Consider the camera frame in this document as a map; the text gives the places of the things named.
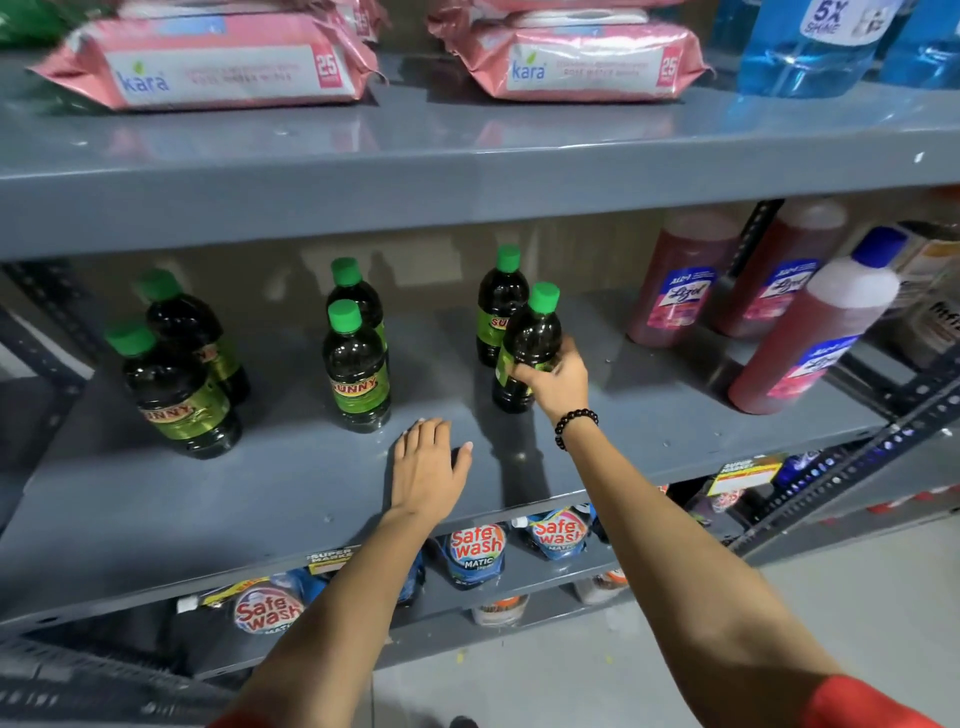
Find person's right hand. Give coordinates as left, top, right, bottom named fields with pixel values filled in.
left=512, top=335, right=591, bottom=427

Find person's left hand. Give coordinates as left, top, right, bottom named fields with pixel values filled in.
left=389, top=417, right=474, bottom=525

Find dark bottle with green cap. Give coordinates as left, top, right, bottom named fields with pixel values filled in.
left=327, top=257, right=388, bottom=348
left=476, top=244, right=531, bottom=369
left=104, top=321, right=243, bottom=461
left=138, top=268, right=252, bottom=406
left=322, top=299, right=393, bottom=435
left=492, top=282, right=564, bottom=414

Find person's left forearm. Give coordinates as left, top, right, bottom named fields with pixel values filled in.
left=222, top=508, right=451, bottom=728

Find person's right forearm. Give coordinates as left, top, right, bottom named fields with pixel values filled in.
left=556, top=421, right=852, bottom=728

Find blue detergent pouch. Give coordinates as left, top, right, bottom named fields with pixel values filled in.
left=396, top=553, right=428, bottom=606
left=513, top=507, right=595, bottom=561
left=175, top=570, right=333, bottom=639
left=441, top=522, right=510, bottom=591

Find white orange container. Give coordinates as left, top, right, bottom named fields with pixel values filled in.
left=573, top=568, right=630, bottom=606
left=470, top=595, right=531, bottom=628

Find grey metal shelving rack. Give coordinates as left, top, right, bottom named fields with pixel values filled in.
left=0, top=45, right=960, bottom=728

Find yellow labelled packet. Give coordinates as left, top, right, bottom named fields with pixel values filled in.
left=707, top=455, right=786, bottom=498

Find small blue pouch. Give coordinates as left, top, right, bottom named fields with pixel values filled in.
left=772, top=450, right=823, bottom=490

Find pink cleaner bottle blue cap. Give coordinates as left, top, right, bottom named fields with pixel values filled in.
left=727, top=226, right=909, bottom=416

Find pink wet wipes packet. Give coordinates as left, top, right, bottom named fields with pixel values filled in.
left=28, top=11, right=385, bottom=114
left=427, top=7, right=711, bottom=103
left=442, top=0, right=685, bottom=13
left=116, top=0, right=391, bottom=43

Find dark labelled bottle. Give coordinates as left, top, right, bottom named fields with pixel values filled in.
left=898, top=294, right=960, bottom=370

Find white bottle with orange label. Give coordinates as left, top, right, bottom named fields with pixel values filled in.
left=891, top=220, right=960, bottom=316

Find blue liquid bottle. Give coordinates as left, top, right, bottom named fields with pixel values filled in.
left=738, top=0, right=906, bottom=99
left=879, top=0, right=960, bottom=91

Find red right sleeve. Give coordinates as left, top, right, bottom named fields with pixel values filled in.
left=801, top=674, right=943, bottom=728

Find green packet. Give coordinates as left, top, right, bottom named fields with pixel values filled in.
left=0, top=0, right=95, bottom=48

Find black bead bracelet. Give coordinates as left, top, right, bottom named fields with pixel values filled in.
left=554, top=408, right=600, bottom=452

